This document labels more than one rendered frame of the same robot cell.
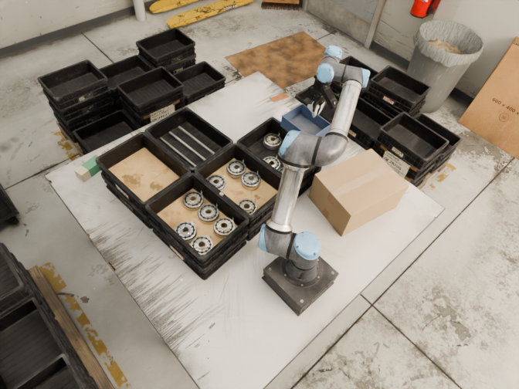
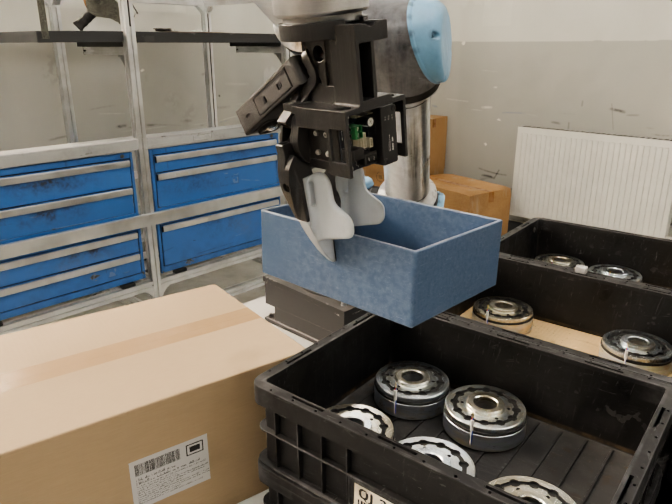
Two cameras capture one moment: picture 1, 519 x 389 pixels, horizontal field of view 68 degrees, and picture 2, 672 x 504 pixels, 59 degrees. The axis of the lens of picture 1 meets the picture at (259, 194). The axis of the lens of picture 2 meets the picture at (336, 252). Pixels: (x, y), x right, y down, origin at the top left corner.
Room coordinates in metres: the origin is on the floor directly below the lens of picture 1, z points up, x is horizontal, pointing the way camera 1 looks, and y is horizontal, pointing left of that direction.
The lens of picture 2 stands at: (2.05, -0.22, 1.30)
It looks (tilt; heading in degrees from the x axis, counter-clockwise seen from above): 19 degrees down; 181
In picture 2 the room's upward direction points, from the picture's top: straight up
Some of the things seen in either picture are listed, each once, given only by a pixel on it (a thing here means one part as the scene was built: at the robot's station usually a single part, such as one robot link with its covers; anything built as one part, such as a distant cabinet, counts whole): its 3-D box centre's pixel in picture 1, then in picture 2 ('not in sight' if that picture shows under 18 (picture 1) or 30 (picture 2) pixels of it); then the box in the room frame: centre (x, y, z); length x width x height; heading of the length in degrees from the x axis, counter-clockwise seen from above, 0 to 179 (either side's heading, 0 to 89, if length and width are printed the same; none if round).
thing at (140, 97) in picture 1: (154, 108); not in sight; (2.26, 0.89, 0.37); 0.40 x 0.30 x 0.45; 137
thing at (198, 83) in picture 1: (197, 94); not in sight; (2.56, 0.62, 0.31); 0.40 x 0.30 x 0.34; 137
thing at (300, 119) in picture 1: (305, 125); (378, 246); (1.46, -0.19, 1.10); 0.20 x 0.15 x 0.07; 48
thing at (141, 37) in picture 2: not in sight; (155, 39); (-0.77, -1.08, 1.32); 1.20 x 0.45 x 0.06; 137
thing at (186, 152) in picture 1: (189, 144); not in sight; (1.45, 0.41, 0.87); 0.40 x 0.30 x 0.11; 53
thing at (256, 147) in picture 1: (279, 155); (459, 430); (1.45, -0.09, 0.87); 0.40 x 0.30 x 0.11; 53
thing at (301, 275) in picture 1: (303, 262); not in sight; (0.82, -0.23, 0.85); 0.15 x 0.15 x 0.10
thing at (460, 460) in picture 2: not in sight; (428, 466); (1.51, -0.13, 0.86); 0.10 x 0.10 x 0.01
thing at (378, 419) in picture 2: not in sight; (351, 429); (1.44, -0.21, 0.86); 0.10 x 0.10 x 0.01
